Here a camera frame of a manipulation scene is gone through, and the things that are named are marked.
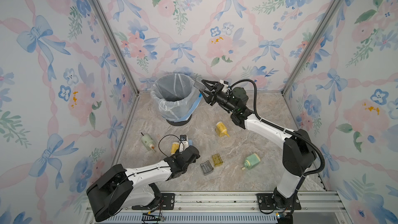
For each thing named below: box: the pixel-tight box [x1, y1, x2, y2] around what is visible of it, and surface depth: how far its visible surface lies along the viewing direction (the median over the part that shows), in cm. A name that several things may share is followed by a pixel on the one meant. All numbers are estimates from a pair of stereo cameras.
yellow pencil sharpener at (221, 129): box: [215, 121, 231, 138], surface depth 94 cm
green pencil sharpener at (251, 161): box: [241, 152, 261, 171], surface depth 81 cm
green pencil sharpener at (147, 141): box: [140, 134, 155, 150], surface depth 88 cm
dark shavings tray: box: [200, 160, 214, 176], surface depth 85 cm
